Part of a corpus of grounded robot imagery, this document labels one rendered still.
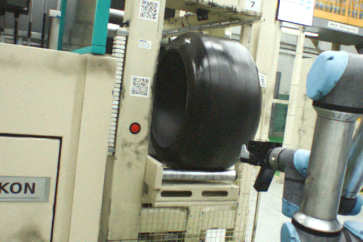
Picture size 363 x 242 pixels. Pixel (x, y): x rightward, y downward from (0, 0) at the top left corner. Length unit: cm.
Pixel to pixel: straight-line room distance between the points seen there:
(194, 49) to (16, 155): 100
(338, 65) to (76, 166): 59
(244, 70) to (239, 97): 11
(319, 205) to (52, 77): 67
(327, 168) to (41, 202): 63
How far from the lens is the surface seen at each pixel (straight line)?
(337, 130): 92
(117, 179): 149
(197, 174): 151
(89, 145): 56
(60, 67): 55
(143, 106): 146
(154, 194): 145
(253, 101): 143
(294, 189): 113
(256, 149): 126
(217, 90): 136
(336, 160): 94
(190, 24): 197
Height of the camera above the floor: 124
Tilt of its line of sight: 3 degrees down
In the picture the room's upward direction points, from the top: 7 degrees clockwise
